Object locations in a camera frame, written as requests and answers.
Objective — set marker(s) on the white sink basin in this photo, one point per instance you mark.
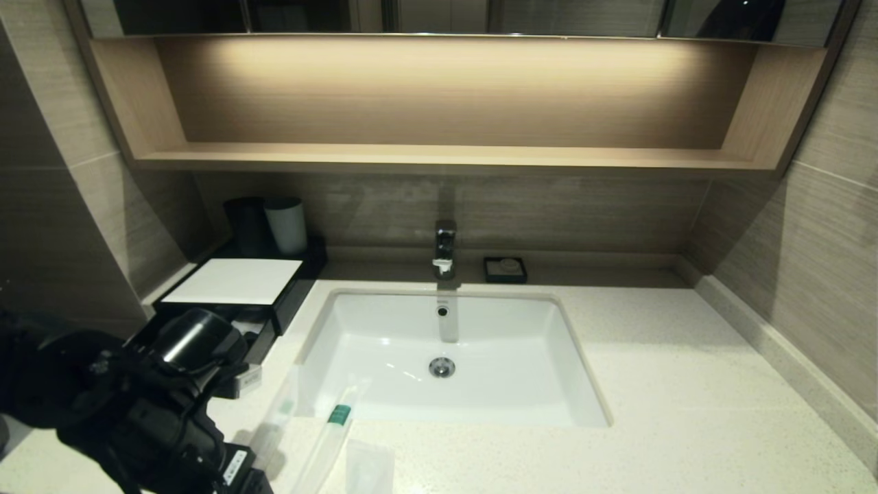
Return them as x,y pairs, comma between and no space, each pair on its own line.
480,384

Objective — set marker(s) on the chrome sink drain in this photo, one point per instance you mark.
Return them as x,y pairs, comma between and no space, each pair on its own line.
442,367

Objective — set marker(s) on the small crumpled white sachet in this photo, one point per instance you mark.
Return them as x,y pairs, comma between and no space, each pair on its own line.
370,470

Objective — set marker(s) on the plain long white sachet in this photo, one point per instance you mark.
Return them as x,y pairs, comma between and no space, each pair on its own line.
281,418

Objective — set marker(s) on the black box drawer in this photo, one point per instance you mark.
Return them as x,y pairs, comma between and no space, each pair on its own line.
266,339

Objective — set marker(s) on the white rectangular sheet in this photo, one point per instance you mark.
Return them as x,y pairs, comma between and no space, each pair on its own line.
236,281

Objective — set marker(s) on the black box housing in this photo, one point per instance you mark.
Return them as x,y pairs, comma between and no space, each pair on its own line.
312,264

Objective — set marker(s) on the black soap dish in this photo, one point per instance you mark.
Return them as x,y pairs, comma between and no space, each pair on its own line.
490,274

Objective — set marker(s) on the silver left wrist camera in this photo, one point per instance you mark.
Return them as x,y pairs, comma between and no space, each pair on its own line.
248,376

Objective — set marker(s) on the long sachet with green label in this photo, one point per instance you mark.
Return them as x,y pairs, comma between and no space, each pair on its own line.
329,439

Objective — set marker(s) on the white cup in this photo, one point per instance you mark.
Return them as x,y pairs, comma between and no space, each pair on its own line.
287,226

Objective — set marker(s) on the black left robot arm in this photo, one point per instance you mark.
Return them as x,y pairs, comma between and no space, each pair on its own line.
68,384

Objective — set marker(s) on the beige soap bar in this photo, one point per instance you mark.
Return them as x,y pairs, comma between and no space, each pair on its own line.
509,264

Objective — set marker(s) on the mirror cabinet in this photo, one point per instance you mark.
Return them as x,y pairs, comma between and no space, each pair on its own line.
439,15

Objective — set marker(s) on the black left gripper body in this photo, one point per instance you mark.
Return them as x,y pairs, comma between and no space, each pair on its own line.
185,453

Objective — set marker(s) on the black cup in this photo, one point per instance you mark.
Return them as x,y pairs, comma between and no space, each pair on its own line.
244,226

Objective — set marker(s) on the wooden wall shelf niche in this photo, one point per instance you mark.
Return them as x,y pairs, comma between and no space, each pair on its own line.
439,103

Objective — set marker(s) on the chrome faucet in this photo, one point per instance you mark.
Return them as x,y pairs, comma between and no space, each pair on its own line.
444,245

